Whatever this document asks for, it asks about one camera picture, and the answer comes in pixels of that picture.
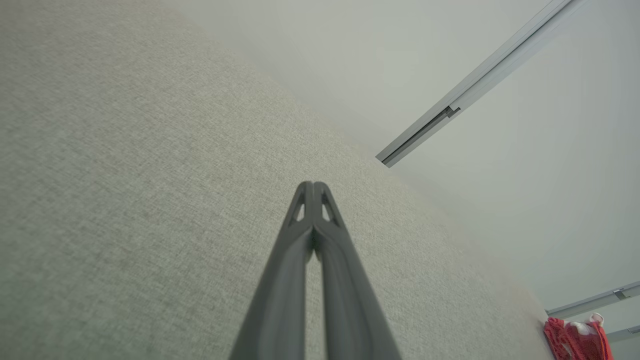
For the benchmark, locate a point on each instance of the grey metal partition frame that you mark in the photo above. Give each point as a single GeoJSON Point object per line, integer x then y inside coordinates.
{"type": "Point", "coordinates": [480, 80]}

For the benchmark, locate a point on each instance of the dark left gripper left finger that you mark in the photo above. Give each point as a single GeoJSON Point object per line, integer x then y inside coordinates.
{"type": "Point", "coordinates": [280, 300]}

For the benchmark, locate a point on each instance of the red shirt with striped collar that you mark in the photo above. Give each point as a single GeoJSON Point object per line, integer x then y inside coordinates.
{"type": "Point", "coordinates": [575, 342]}

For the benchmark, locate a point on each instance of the grey metal wall rail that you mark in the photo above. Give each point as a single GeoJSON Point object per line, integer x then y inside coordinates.
{"type": "Point", "coordinates": [595, 301]}
{"type": "Point", "coordinates": [625, 333]}

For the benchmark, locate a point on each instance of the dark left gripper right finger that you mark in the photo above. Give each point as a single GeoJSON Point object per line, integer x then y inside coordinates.
{"type": "Point", "coordinates": [350, 300]}

